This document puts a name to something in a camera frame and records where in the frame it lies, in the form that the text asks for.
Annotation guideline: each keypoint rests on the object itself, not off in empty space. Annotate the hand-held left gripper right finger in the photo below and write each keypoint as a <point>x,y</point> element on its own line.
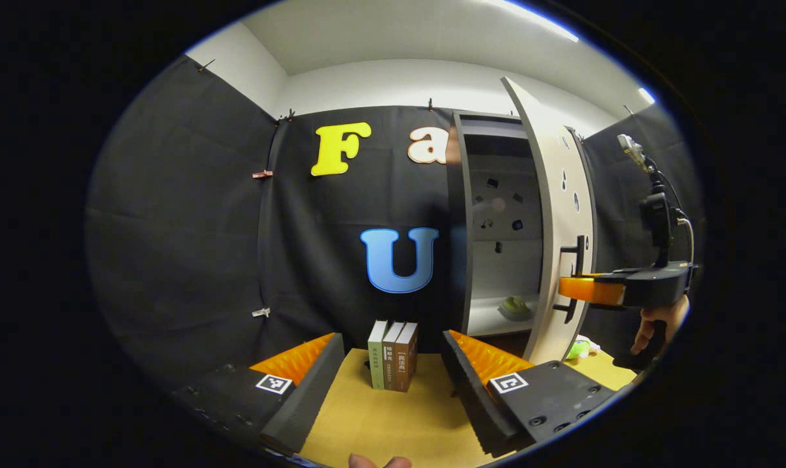
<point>471,390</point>

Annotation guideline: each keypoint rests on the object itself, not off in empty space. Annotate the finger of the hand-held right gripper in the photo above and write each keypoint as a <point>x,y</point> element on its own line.
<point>588,290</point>

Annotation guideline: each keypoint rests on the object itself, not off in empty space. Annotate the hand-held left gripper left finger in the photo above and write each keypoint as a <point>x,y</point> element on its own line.
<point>311,390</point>

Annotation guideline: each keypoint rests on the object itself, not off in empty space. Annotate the green bottle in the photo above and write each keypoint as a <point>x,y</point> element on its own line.
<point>515,307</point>

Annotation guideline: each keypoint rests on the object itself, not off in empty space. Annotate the beige cabinet door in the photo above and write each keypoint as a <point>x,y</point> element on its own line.
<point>555,214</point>

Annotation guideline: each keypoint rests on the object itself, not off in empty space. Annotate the green white plush toy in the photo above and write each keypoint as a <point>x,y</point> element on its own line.
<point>578,349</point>

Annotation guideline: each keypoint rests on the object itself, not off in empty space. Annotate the dark brown book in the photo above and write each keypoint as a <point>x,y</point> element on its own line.
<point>406,361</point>

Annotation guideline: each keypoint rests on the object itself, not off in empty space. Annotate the white clip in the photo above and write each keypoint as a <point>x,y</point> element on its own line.
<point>261,312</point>

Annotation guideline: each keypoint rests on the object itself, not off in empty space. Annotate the black backdrop cloth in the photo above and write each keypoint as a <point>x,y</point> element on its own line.
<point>191,227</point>

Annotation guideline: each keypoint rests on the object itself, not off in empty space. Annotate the copper clip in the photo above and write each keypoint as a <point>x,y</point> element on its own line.
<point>262,173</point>

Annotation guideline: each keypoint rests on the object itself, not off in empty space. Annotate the ceiling light panel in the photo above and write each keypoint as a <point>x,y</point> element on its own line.
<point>536,19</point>

